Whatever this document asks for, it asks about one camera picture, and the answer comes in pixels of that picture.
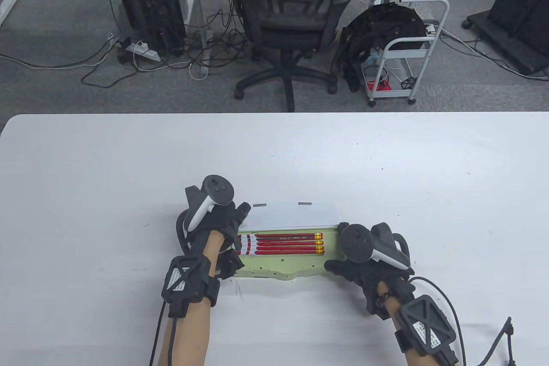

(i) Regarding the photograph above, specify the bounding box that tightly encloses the white rolling cart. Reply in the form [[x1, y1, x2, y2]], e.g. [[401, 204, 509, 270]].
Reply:
[[367, 0, 451, 107]]

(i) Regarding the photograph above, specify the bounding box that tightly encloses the person's left forearm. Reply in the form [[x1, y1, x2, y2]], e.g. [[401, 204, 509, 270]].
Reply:
[[157, 231, 226, 366]]

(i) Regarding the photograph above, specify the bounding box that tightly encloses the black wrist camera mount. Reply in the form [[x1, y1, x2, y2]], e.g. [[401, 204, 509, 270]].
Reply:
[[162, 254, 220, 319], [395, 295, 457, 360]]

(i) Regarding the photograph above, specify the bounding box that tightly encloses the black backpack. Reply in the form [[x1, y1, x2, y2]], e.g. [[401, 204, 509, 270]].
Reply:
[[332, 3, 428, 93]]

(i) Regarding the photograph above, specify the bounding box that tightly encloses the person's left hand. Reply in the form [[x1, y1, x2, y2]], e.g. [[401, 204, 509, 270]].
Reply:
[[176, 201, 252, 281]]

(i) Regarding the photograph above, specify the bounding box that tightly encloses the white power strip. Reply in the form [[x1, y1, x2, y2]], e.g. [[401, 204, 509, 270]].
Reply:
[[118, 38, 163, 63]]

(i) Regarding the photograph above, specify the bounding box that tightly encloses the black wheeled stand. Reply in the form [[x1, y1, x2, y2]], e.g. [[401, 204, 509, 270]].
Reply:
[[462, 0, 549, 77]]

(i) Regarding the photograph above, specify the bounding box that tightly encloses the green panda pencil case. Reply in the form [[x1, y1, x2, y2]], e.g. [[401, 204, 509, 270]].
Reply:
[[229, 202, 347, 281]]

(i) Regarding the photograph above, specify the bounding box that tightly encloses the tangle of floor cables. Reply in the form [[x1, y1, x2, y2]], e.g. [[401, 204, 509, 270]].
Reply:
[[0, 8, 256, 88]]

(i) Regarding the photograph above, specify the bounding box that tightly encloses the grey motion controller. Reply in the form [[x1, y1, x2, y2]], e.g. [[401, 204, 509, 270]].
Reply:
[[339, 222, 411, 272], [176, 175, 235, 251]]

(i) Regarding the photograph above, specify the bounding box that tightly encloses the black mesh office chair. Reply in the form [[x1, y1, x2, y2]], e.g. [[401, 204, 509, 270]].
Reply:
[[232, 0, 356, 112]]

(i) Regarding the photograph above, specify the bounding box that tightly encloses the white table foot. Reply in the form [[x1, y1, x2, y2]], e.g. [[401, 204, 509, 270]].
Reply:
[[0, 0, 19, 27]]

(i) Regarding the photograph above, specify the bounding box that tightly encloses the person's right hand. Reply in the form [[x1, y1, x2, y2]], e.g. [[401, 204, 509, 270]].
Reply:
[[325, 222, 416, 319]]

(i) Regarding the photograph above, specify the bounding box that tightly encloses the red pencil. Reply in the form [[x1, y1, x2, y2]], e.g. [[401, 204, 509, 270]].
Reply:
[[237, 248, 325, 254], [237, 241, 325, 246], [237, 245, 325, 250], [237, 233, 323, 238], [237, 237, 324, 242]]

